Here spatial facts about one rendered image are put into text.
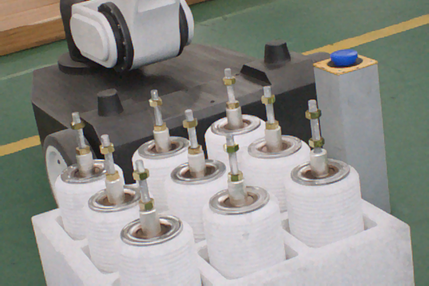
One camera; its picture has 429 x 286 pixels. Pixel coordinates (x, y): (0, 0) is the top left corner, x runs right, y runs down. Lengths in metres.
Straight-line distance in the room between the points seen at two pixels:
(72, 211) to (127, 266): 0.23
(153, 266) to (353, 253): 0.26
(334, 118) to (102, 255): 0.43
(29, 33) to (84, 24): 1.19
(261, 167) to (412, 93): 0.98
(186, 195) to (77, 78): 0.89
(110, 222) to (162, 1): 0.74
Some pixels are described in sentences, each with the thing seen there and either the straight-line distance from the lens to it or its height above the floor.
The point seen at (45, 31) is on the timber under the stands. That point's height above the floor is 0.04.
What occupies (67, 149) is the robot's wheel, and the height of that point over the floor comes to 0.19.
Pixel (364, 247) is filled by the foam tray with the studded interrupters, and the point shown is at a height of 0.17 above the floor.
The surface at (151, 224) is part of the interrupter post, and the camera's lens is 1.14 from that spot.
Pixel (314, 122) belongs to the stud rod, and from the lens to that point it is 1.21.
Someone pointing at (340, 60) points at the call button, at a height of 0.32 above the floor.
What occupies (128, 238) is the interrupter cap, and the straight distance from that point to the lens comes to 1.15.
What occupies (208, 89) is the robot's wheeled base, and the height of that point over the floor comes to 0.19.
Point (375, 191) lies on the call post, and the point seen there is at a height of 0.11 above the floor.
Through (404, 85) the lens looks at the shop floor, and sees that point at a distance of 2.29.
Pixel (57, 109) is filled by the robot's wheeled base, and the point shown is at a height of 0.17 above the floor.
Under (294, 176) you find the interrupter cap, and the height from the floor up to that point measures 0.25.
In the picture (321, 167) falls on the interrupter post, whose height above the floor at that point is 0.26.
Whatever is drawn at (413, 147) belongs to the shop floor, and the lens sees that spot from 1.94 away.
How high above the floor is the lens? 0.75
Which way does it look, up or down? 20 degrees down
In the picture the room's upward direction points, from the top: 9 degrees counter-clockwise
